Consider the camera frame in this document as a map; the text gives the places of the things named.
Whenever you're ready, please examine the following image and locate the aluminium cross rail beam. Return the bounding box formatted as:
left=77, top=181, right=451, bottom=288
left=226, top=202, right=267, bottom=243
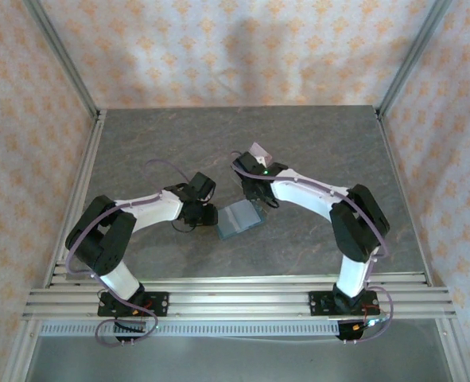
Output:
left=21, top=271, right=457, bottom=321

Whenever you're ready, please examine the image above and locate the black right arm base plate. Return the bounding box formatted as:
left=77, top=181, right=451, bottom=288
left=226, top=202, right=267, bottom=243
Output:
left=309, top=290, right=379, bottom=318

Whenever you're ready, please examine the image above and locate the teal card holder wallet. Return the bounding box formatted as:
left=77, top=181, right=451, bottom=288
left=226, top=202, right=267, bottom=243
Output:
left=217, top=200, right=266, bottom=240

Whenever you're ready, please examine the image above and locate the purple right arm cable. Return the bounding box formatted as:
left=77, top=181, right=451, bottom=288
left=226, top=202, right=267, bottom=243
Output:
left=230, top=150, right=395, bottom=345

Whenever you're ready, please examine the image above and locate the black cable clamp bracket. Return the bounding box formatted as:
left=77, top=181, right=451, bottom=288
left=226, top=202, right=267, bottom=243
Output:
left=336, top=319, right=379, bottom=343
left=113, top=320, right=148, bottom=345

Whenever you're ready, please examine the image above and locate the aluminium lower frame leg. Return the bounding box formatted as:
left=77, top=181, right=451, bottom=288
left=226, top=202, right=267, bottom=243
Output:
left=3, top=318, right=43, bottom=382
left=433, top=318, right=470, bottom=382

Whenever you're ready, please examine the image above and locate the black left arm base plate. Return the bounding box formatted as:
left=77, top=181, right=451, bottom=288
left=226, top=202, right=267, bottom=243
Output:
left=98, top=290, right=169, bottom=318

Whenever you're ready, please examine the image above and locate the aluminium upright frame post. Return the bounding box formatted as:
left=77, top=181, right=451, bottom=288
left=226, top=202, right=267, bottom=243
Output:
left=376, top=0, right=454, bottom=117
left=22, top=0, right=101, bottom=117

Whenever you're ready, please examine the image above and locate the grey metal lower panel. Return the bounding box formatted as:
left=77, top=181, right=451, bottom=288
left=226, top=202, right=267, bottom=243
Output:
left=25, top=333, right=453, bottom=382

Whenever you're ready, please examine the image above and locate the slotted grey cable duct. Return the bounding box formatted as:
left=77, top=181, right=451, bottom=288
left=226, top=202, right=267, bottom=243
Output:
left=39, top=321, right=341, bottom=338

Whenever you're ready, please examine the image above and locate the thin black left gripper cable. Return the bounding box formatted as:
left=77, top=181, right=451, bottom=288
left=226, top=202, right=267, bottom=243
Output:
left=170, top=220, right=204, bottom=236

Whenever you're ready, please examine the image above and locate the aluminium table side rail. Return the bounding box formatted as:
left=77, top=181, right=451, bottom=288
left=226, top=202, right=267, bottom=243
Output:
left=375, top=106, right=433, bottom=287
left=45, top=109, right=108, bottom=287

